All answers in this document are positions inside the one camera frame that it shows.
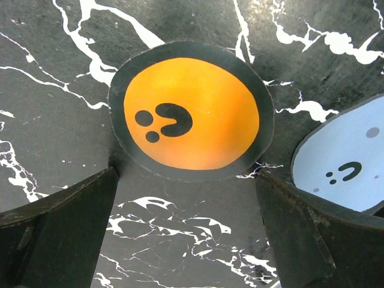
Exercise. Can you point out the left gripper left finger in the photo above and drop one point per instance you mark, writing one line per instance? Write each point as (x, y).
(55, 241)

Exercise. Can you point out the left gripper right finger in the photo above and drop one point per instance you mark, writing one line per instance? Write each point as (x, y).
(316, 243)

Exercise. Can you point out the blue face coaster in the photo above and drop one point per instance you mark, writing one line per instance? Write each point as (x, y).
(342, 159)

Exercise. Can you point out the orange face coaster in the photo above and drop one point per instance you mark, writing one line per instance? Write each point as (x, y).
(191, 111)

